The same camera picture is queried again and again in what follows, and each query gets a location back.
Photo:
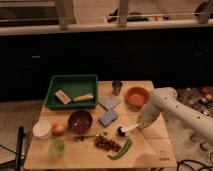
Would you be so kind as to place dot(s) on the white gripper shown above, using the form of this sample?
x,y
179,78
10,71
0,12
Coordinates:
x,y
147,116

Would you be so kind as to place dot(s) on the white black dish brush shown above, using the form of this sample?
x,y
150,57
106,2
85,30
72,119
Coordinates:
x,y
123,131

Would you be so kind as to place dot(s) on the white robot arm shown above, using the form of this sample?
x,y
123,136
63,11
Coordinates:
x,y
165,100

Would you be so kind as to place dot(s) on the orange bowl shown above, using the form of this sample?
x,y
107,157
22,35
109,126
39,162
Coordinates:
x,y
137,96

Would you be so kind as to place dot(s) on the purple bowl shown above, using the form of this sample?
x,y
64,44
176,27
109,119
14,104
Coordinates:
x,y
80,122

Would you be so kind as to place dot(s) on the white bowl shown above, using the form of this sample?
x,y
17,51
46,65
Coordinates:
x,y
42,129

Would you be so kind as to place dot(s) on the green okra pod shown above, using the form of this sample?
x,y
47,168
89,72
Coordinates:
x,y
122,151

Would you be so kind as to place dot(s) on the blue sponge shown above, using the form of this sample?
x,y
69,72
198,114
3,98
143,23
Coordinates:
x,y
108,117

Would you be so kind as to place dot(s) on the grey blue cloth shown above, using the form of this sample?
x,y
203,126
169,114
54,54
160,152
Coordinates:
x,y
109,103

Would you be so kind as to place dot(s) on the metal cup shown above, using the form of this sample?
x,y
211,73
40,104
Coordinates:
x,y
116,87

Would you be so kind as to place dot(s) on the metal spoon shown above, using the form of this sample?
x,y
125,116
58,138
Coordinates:
x,y
81,138

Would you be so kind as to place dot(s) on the bunch of red grapes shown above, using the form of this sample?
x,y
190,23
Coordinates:
x,y
107,144

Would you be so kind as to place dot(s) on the green plastic tray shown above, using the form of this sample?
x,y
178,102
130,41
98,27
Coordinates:
x,y
73,86

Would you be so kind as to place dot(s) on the orange fruit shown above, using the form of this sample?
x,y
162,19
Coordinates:
x,y
58,129

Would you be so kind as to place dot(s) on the green cup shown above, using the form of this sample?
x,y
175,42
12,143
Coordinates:
x,y
56,147

